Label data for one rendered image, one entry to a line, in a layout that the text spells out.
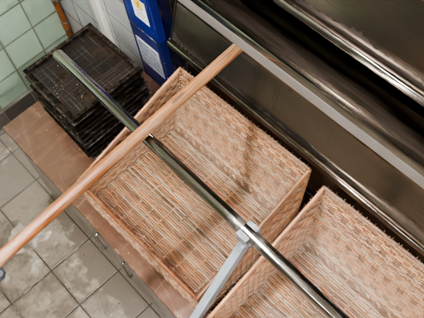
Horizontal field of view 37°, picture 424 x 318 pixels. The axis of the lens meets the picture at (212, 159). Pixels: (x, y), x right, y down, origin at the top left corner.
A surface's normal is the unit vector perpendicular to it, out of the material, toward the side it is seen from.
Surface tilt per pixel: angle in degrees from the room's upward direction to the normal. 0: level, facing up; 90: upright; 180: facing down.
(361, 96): 12
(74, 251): 0
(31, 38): 90
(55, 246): 0
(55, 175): 0
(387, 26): 70
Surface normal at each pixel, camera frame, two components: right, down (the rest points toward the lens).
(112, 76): -0.10, -0.49
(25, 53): 0.68, 0.60
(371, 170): -0.72, 0.42
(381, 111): 0.06, -0.61
